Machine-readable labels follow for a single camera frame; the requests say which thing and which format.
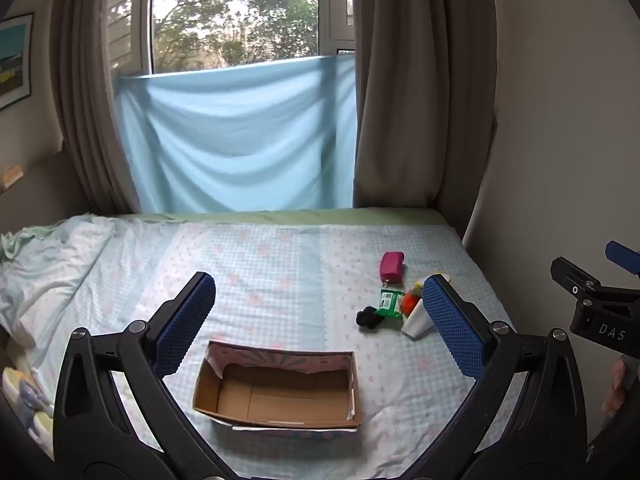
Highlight grey microfibre cloth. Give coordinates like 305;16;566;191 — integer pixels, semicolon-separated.
401;302;432;342

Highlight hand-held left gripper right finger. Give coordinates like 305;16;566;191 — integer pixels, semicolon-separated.
400;274;590;480

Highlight pastel printed cloth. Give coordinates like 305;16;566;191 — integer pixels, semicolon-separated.
1;367;54;453

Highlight cardboard box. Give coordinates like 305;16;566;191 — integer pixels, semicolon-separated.
192;340;363;433

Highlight carrot plush keychain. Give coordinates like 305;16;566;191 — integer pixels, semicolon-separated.
402;285;425;317

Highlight hanging light blue sheet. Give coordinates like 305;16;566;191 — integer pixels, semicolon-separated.
114;54;360;213

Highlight magenta zip pouch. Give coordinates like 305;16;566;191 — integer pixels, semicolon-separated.
380;251;407;284

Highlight black socks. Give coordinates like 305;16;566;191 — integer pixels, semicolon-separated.
356;305;384;332

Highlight small wooden block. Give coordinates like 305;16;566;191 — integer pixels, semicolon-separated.
0;164;25;192

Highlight window frame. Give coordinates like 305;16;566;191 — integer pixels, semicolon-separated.
107;0;357;79

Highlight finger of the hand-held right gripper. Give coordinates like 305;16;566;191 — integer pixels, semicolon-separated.
604;240;640;277
550;257;603;302

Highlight beige curtain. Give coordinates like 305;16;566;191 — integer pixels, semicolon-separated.
350;0;499;209
49;0;156;214

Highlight green packet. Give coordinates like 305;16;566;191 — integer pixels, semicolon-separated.
376;287;405;319

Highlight framed wall picture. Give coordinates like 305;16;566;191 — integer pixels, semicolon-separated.
0;12;35;111

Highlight green bed sheet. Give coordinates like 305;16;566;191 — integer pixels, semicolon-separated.
117;208;447;227

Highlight person's right hand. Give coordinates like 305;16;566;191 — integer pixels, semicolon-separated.
601;355;632;417

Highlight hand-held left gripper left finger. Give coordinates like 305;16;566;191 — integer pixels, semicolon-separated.
52;271;236;480

